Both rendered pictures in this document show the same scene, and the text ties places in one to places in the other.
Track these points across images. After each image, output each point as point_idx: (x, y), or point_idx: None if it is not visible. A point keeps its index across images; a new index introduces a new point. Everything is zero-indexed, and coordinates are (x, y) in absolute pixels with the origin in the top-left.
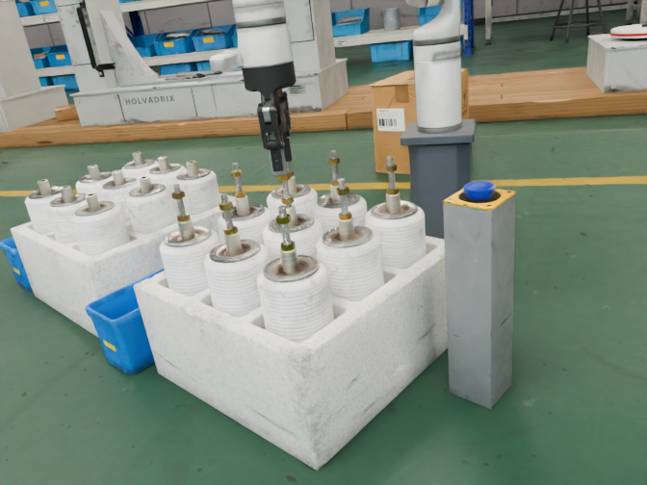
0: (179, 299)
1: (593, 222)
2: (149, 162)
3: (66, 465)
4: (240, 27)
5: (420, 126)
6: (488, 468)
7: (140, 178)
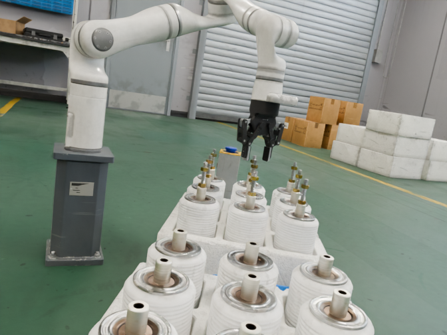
0: (317, 242)
1: (6, 211)
2: (124, 316)
3: (394, 332)
4: (283, 82)
5: (96, 148)
6: None
7: (258, 244)
